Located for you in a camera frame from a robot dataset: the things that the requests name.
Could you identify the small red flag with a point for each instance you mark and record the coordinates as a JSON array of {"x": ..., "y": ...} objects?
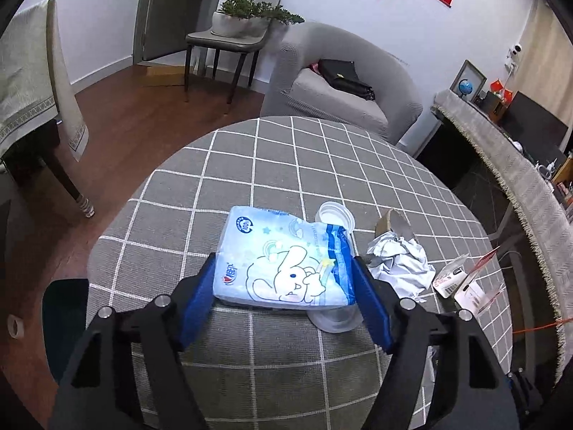
[
  {"x": 507, "y": 94},
  {"x": 496, "y": 85}
]

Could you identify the black bag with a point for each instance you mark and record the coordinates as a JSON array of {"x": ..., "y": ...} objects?
[{"x": 340, "y": 74}]

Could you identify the dark wooden table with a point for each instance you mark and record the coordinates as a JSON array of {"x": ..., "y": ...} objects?
[{"x": 58, "y": 165}]

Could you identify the grey chair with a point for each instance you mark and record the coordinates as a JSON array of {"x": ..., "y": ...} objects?
[{"x": 224, "y": 40}]

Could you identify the small white red-label box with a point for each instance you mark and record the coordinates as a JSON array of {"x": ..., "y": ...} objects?
[{"x": 447, "y": 280}]

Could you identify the dark desk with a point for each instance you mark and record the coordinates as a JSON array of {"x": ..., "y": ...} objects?
[{"x": 447, "y": 156}]

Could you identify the brown wooden box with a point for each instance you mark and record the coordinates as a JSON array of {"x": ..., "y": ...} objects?
[{"x": 492, "y": 105}]

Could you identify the sideboard with lace cloth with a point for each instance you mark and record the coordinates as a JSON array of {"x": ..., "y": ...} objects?
[{"x": 515, "y": 165}]

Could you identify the potted green plant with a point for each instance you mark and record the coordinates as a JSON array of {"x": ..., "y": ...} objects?
[{"x": 232, "y": 24}]

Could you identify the clear plastic packaging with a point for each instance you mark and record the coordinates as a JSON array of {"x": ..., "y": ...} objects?
[{"x": 470, "y": 295}]

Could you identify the wooden desktop shelf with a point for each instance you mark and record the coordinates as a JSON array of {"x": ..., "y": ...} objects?
[{"x": 565, "y": 177}]

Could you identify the flat cardboard box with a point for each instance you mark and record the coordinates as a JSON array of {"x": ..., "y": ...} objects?
[{"x": 156, "y": 71}]

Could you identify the grey armchair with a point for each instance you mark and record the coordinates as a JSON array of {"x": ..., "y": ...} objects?
[{"x": 394, "y": 80}]

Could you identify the crumpled white paper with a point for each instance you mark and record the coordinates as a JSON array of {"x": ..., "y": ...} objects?
[{"x": 398, "y": 264}]

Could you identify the beige curtain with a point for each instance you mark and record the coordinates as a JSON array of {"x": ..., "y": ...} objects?
[{"x": 548, "y": 53}]

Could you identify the black monitor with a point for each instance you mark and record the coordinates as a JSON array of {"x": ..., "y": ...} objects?
[{"x": 532, "y": 121}]

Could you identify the white security camera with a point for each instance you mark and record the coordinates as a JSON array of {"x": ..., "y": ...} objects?
[{"x": 517, "y": 53}]

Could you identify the cardboard tape roll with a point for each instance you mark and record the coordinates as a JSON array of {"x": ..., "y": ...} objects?
[{"x": 385, "y": 224}]

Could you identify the blue printed tissue pack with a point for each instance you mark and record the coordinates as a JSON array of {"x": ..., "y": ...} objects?
[{"x": 277, "y": 255}]

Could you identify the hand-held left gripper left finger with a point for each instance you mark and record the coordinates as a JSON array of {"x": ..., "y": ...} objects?
[{"x": 199, "y": 304}]

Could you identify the framed globe picture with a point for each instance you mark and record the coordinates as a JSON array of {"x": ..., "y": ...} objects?
[{"x": 465, "y": 81}]

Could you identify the grey door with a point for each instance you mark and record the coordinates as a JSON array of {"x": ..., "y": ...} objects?
[{"x": 179, "y": 0}]

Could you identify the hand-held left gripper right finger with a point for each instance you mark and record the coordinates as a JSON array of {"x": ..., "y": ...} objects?
[{"x": 371, "y": 304}]

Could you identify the beige patterned tablecloth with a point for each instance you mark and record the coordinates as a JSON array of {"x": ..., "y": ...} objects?
[{"x": 27, "y": 62}]

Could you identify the dark bin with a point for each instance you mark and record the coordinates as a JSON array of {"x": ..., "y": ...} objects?
[{"x": 65, "y": 322}]

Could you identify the clear plastic lid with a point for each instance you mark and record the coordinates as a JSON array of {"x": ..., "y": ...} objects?
[{"x": 335, "y": 321}]

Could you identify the white plastic lid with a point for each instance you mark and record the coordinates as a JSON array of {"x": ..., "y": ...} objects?
[{"x": 333, "y": 215}]

